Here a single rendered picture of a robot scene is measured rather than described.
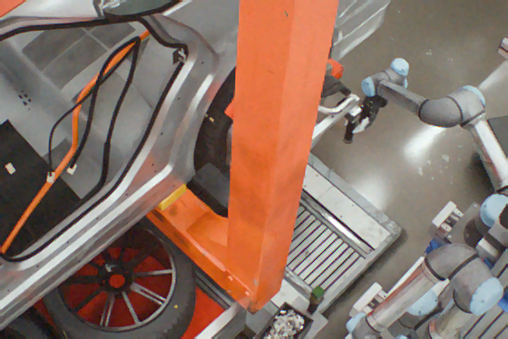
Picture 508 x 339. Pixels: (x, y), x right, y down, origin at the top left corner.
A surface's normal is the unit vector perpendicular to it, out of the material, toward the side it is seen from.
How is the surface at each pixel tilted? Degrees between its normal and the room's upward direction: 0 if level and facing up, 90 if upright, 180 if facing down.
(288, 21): 90
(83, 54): 6
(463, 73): 0
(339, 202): 0
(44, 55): 10
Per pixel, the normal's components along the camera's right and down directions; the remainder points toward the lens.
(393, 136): 0.05, -0.54
